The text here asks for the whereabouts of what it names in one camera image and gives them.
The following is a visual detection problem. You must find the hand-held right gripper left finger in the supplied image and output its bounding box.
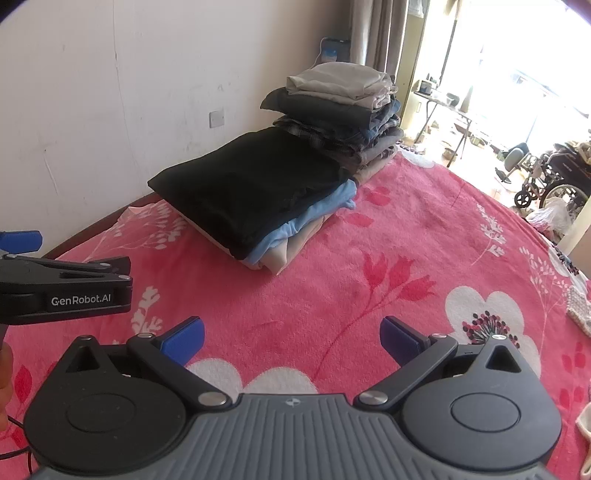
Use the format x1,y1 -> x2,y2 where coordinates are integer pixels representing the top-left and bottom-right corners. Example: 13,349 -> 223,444
64,316 -> 233,411

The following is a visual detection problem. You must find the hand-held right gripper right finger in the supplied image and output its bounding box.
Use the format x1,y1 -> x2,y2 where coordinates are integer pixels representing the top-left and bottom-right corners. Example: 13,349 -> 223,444
353,316 -> 532,411

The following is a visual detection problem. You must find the wheelchair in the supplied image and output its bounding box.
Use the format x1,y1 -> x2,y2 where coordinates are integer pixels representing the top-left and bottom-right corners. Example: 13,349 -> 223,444
515,142 -> 591,214

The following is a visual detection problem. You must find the black t-shirt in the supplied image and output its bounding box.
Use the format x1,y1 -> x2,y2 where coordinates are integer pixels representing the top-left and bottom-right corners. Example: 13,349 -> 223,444
148,127 -> 356,261

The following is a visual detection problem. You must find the checkered cloth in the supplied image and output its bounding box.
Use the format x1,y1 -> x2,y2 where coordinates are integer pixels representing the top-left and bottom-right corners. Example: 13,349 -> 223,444
566,286 -> 591,339

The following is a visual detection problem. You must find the blue folded garment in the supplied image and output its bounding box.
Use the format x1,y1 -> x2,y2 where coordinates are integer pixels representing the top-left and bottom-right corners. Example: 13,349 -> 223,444
240,180 -> 358,269

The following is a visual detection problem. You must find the pink floral blanket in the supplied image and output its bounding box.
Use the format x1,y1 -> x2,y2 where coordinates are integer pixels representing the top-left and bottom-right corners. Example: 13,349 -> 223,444
9,152 -> 591,480

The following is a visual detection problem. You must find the plastic bag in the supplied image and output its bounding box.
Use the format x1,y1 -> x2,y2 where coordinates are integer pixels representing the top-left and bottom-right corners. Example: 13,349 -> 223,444
526,198 -> 574,241

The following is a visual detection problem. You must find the blue wall device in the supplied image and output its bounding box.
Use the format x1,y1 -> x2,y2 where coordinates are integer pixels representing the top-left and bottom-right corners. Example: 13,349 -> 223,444
321,37 -> 352,64

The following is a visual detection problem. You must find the person's left hand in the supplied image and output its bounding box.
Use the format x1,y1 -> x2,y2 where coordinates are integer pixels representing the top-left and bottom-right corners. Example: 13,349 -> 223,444
0,344 -> 14,432

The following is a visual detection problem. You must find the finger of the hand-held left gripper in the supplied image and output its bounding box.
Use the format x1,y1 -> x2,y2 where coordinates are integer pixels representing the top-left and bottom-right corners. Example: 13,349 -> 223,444
0,256 -> 133,289
0,230 -> 43,254

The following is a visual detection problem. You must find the grey curtain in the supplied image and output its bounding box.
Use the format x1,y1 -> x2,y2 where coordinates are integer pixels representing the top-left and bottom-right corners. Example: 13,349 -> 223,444
348,0 -> 426,80

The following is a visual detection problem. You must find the folding table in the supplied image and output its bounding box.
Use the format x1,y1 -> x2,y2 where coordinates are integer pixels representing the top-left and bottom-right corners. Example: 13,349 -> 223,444
413,74 -> 475,161

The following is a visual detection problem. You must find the stack of folded clothes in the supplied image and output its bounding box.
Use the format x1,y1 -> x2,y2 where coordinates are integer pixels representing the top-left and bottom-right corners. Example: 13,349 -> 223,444
259,62 -> 404,185

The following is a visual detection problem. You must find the beige folded garment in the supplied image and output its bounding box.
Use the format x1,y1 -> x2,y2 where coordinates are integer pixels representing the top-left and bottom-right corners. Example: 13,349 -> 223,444
217,212 -> 333,277

